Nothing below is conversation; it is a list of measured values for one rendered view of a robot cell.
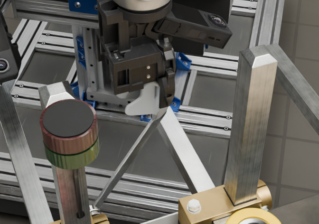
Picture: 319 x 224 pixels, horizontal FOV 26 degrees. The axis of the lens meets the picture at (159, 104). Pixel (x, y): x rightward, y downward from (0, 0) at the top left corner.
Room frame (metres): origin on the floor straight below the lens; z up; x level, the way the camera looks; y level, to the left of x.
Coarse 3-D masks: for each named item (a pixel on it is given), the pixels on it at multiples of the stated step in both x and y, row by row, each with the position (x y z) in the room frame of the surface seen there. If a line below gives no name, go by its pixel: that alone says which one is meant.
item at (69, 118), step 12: (48, 108) 0.51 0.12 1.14; (60, 108) 0.51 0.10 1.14; (72, 108) 0.51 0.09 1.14; (84, 108) 0.51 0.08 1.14; (48, 120) 0.50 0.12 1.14; (60, 120) 0.50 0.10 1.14; (72, 120) 0.50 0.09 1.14; (84, 120) 0.50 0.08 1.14; (48, 132) 0.48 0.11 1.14; (60, 132) 0.48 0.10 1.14; (72, 132) 0.48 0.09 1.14
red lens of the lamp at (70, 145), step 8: (88, 104) 0.52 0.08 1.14; (40, 120) 0.50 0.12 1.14; (96, 120) 0.50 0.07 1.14; (40, 128) 0.49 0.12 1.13; (96, 128) 0.49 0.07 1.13; (48, 136) 0.48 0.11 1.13; (80, 136) 0.47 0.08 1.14; (88, 136) 0.48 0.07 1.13; (96, 136) 0.49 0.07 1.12; (48, 144) 0.48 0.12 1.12; (56, 144) 0.47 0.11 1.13; (64, 144) 0.47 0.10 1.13; (72, 144) 0.47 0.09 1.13; (80, 144) 0.47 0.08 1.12; (88, 144) 0.48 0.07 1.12; (56, 152) 0.47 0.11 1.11; (64, 152) 0.47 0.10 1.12; (72, 152) 0.47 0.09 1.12
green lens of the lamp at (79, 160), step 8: (96, 144) 0.49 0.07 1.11; (48, 152) 0.48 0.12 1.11; (80, 152) 0.47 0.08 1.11; (88, 152) 0.48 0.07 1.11; (96, 152) 0.49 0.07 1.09; (48, 160) 0.48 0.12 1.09; (56, 160) 0.47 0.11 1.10; (64, 160) 0.47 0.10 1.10; (72, 160) 0.47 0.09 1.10; (80, 160) 0.47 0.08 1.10; (88, 160) 0.48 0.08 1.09; (64, 168) 0.47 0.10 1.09; (72, 168) 0.47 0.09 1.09
